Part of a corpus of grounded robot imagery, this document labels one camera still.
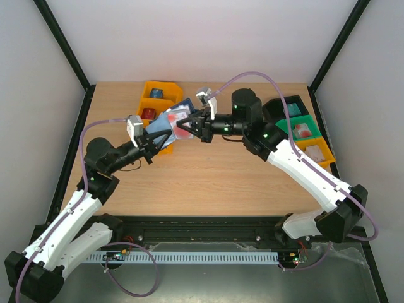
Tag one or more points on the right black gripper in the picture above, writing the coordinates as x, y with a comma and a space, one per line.
206, 127

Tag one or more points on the black frame post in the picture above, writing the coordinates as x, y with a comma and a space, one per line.
58, 34
348, 27

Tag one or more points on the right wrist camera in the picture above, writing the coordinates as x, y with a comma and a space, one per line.
206, 97

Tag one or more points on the red VIP card stack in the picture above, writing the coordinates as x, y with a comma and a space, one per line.
149, 113

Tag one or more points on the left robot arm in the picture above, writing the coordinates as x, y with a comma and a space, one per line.
40, 270

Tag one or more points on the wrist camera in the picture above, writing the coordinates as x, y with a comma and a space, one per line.
206, 97
134, 128

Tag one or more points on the teal card stack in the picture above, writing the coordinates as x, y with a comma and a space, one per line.
293, 110

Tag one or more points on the yellow bin right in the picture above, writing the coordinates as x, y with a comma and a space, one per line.
323, 146

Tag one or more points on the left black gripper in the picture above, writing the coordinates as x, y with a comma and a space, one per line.
147, 146

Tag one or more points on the blue card stack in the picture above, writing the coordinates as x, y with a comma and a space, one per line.
156, 93

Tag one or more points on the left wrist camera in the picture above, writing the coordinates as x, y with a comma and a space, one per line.
134, 128

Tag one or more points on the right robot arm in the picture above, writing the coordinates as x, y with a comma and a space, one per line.
341, 205

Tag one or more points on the yellow three-compartment bin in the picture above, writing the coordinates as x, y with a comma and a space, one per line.
172, 94

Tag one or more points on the black bin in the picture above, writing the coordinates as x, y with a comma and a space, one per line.
273, 110

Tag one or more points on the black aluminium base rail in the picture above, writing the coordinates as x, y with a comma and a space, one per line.
258, 231

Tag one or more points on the black frame post left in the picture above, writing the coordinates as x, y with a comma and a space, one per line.
58, 34

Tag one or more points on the light blue cable duct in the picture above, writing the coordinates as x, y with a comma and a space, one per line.
138, 257

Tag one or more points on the black frame post right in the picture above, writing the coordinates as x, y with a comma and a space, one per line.
348, 27

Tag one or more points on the green bin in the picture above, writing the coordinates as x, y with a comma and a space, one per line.
309, 121

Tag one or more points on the white red card stack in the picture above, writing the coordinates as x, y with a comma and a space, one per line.
302, 131

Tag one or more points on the blue leather card holder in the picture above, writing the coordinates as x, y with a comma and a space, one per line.
168, 121

